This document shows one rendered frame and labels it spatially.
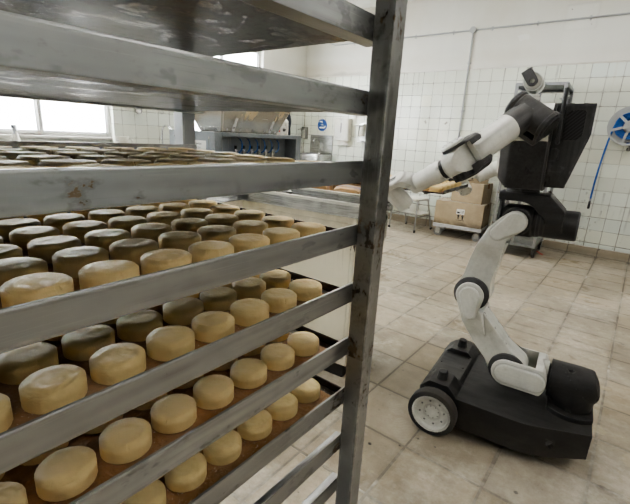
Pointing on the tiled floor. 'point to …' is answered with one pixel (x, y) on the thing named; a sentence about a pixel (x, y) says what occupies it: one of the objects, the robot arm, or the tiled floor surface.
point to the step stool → (415, 211)
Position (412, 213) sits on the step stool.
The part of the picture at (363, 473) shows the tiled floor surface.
